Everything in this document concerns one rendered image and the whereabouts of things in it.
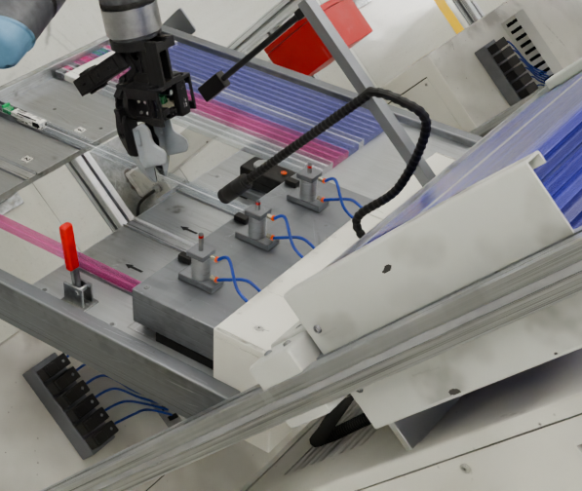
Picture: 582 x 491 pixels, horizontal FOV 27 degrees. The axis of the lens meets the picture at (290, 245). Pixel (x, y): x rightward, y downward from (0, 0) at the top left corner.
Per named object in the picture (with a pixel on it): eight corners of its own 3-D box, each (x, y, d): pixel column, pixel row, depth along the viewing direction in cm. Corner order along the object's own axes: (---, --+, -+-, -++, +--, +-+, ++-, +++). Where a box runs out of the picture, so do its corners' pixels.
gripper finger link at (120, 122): (130, 160, 167) (119, 98, 163) (122, 159, 167) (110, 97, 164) (153, 148, 170) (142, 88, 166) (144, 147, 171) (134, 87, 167)
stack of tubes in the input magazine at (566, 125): (317, 280, 121) (512, 169, 102) (539, 95, 156) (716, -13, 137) (389, 382, 122) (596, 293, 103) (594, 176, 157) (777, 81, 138)
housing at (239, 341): (212, 424, 140) (213, 326, 132) (425, 236, 174) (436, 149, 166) (268, 454, 136) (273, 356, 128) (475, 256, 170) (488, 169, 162)
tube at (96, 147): (2, 114, 186) (1, 107, 185) (9, 110, 187) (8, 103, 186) (272, 229, 163) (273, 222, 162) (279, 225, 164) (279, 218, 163)
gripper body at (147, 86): (163, 133, 162) (144, 46, 157) (116, 127, 167) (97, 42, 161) (199, 112, 167) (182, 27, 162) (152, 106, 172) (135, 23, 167)
